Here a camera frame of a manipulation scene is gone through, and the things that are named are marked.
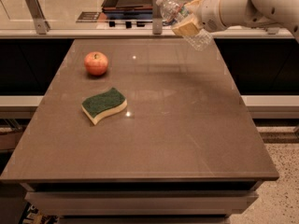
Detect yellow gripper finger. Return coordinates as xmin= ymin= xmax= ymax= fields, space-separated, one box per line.
xmin=171 ymin=14 xmax=202 ymax=36
xmin=185 ymin=0 xmax=204 ymax=13

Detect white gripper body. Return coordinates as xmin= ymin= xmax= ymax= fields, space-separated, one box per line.
xmin=197 ymin=0 xmax=227 ymax=33

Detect clear plastic water bottle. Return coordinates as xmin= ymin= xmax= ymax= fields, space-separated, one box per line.
xmin=156 ymin=0 xmax=212 ymax=51

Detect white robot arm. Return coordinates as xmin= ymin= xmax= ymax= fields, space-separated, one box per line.
xmin=172 ymin=0 xmax=299 ymax=40

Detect red apple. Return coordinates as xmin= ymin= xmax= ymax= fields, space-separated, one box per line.
xmin=84 ymin=51 xmax=108 ymax=76

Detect green and yellow sponge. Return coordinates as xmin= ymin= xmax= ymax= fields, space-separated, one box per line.
xmin=81 ymin=88 xmax=127 ymax=125

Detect grey table drawer front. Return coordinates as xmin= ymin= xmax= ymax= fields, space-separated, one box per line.
xmin=25 ymin=190 xmax=258 ymax=216

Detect middle metal glass bracket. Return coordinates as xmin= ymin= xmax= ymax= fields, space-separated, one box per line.
xmin=152 ymin=0 xmax=163 ymax=35

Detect metal glass bracket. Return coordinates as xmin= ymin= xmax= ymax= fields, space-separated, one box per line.
xmin=266 ymin=27 xmax=279 ymax=35
xmin=25 ymin=0 xmax=50 ymax=35
xmin=152 ymin=0 xmax=163 ymax=35

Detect right metal glass bracket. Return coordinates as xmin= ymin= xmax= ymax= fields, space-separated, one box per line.
xmin=266 ymin=27 xmax=279 ymax=35

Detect left metal glass bracket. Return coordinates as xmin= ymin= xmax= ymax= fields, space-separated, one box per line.
xmin=25 ymin=0 xmax=50 ymax=35

